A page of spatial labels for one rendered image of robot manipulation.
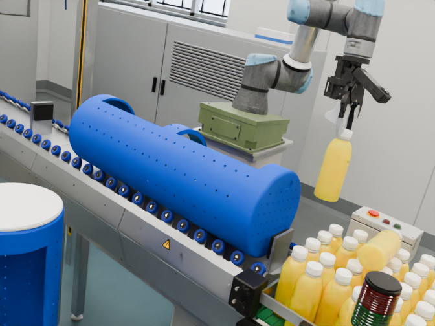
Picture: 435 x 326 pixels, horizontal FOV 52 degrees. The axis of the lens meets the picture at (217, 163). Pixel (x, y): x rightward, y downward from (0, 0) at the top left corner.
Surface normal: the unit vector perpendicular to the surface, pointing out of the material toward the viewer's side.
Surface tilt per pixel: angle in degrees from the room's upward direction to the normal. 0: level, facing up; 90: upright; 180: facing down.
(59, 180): 70
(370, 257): 90
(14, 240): 90
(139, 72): 90
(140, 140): 53
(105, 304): 0
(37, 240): 90
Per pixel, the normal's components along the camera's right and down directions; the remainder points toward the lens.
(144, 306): 0.17, -0.92
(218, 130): -0.59, 0.18
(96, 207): -0.54, -0.16
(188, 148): -0.22, -0.68
